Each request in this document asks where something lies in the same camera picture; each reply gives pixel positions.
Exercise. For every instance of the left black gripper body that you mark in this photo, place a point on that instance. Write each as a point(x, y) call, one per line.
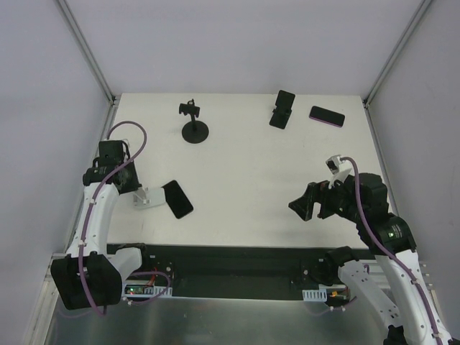
point(130, 178)

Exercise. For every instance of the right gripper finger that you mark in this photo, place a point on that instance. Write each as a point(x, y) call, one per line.
point(308, 198)
point(304, 212)

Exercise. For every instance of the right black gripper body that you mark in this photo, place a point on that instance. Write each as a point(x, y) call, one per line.
point(321, 200)

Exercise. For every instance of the silver metal phone stand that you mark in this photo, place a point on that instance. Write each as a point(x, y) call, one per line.
point(144, 198)

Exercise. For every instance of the black smartphone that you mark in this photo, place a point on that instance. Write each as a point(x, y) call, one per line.
point(177, 200)

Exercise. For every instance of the black folding phone stand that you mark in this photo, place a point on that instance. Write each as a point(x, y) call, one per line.
point(283, 109)

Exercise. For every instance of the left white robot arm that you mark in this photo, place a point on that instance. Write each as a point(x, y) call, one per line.
point(86, 277)

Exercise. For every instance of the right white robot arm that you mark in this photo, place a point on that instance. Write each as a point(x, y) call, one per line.
point(409, 316)

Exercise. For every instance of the black round-base phone holder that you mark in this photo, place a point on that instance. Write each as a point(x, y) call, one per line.
point(195, 131)

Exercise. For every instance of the purple-case smartphone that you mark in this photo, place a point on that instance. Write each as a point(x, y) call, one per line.
point(327, 116)

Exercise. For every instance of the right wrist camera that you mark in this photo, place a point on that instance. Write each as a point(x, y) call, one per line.
point(340, 169)

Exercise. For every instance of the left aluminium frame post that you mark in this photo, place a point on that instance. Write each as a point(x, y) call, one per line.
point(85, 49)

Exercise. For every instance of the aluminium frame post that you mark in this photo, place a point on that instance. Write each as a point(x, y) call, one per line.
point(85, 49)
point(409, 30)

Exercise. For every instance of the right white cable duct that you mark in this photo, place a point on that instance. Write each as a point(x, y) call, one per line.
point(320, 295)

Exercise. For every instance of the white cable duct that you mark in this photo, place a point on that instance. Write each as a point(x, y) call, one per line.
point(146, 292)
point(320, 295)

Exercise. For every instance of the left white cable duct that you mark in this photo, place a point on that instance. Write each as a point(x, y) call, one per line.
point(146, 292)

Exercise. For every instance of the aluminium front rail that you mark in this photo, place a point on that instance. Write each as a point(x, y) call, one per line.
point(58, 266)

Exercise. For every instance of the right aluminium frame post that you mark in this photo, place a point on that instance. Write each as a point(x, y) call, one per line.
point(409, 30)

